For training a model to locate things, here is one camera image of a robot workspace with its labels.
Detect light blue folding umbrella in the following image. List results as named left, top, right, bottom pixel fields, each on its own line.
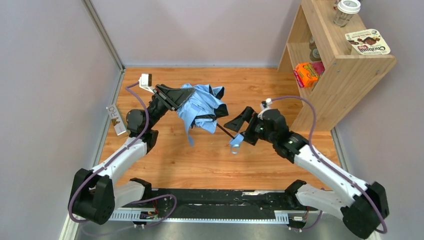
left=176, top=83, right=244, bottom=154

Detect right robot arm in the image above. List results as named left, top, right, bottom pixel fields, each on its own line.
left=224, top=106, right=390, bottom=239

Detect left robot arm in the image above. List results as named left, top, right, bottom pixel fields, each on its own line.
left=67, top=84, right=195, bottom=225

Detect small RO labelled box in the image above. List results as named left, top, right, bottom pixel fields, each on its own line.
left=106, top=104, right=129, bottom=137

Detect orange snack box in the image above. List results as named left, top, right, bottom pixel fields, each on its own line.
left=293, top=62, right=320, bottom=88

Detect pink snack box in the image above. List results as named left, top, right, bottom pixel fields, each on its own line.
left=311, top=61, right=325, bottom=76

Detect wooden shelf unit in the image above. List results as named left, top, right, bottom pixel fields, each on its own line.
left=277, top=0, right=397, bottom=132

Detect small bottle on shelf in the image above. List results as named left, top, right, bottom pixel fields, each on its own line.
left=308, top=36, right=321, bottom=62

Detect Chobani yogurt cup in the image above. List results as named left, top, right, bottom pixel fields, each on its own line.
left=344, top=28, right=391, bottom=55

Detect glass jar white lid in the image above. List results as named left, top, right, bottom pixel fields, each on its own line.
left=333, top=0, right=361, bottom=28

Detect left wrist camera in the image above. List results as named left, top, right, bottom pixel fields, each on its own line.
left=138, top=73, right=155, bottom=93

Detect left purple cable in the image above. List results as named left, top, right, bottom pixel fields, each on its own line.
left=67, top=82, right=151, bottom=224

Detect purple cable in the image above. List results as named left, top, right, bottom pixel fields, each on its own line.
left=67, top=82, right=151, bottom=224
left=269, top=95, right=388, bottom=234

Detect aluminium frame post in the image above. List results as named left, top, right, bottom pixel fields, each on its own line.
left=81, top=0, right=125, bottom=73

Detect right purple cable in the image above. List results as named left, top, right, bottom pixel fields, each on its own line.
left=269, top=95, right=388, bottom=234

